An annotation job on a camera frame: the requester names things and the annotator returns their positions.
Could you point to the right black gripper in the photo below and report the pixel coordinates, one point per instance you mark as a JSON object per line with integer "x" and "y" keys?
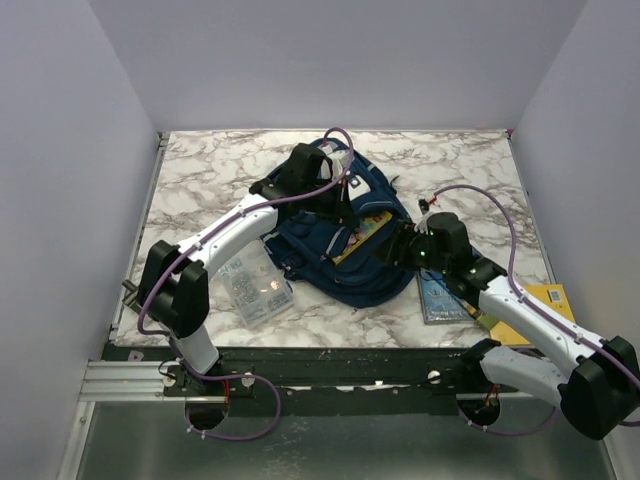
{"x": 389, "y": 251}

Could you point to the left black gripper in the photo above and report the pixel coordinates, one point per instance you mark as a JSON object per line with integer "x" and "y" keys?
{"x": 342, "y": 212}

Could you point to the navy blue student backpack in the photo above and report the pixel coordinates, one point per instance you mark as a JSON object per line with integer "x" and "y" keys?
{"x": 303, "y": 248}

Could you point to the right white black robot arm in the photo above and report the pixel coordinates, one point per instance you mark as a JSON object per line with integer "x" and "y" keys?
{"x": 593, "y": 381}

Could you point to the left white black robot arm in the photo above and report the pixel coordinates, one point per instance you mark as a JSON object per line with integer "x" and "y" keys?
{"x": 174, "y": 289}

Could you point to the dark blue hardcover book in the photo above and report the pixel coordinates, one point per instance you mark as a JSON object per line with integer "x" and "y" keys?
{"x": 439, "y": 305}

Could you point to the clear plastic parts box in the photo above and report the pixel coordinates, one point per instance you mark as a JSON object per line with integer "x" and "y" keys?
{"x": 257, "y": 289}

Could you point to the Animal Farm blue book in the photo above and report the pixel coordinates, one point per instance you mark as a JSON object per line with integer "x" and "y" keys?
{"x": 475, "y": 313}

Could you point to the yellow notebook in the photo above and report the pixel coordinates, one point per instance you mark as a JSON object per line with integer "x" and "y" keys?
{"x": 523, "y": 319}

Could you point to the metal table clamp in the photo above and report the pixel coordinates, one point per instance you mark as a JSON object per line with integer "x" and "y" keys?
{"x": 130, "y": 298}

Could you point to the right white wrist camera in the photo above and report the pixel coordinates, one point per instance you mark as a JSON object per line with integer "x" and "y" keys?
{"x": 427, "y": 209}

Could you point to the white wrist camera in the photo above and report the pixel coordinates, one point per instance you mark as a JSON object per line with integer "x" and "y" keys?
{"x": 427, "y": 209}
{"x": 334, "y": 163}

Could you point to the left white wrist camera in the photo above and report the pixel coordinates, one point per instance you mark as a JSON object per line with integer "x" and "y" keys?
{"x": 334, "y": 163}

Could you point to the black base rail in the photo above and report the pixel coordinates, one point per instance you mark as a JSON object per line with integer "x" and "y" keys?
{"x": 324, "y": 381}

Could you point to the aluminium extrusion frame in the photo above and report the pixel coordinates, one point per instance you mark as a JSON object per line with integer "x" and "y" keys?
{"x": 122, "y": 381}

